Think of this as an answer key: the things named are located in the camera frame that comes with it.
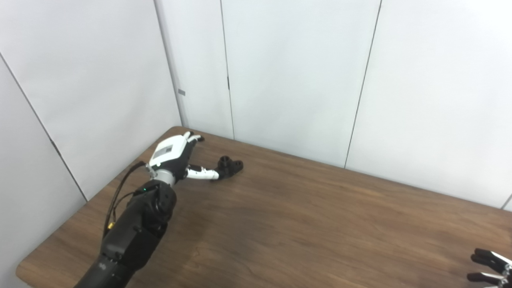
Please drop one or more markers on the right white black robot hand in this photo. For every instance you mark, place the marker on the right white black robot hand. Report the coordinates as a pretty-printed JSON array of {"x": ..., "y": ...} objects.
[{"x": 490, "y": 258}]

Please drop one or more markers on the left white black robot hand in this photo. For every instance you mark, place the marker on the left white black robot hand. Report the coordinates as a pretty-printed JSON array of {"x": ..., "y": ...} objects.
[{"x": 170, "y": 154}]

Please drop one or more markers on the black flanged holder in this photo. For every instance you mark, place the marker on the black flanged holder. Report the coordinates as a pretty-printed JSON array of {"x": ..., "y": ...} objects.
[{"x": 230, "y": 166}]

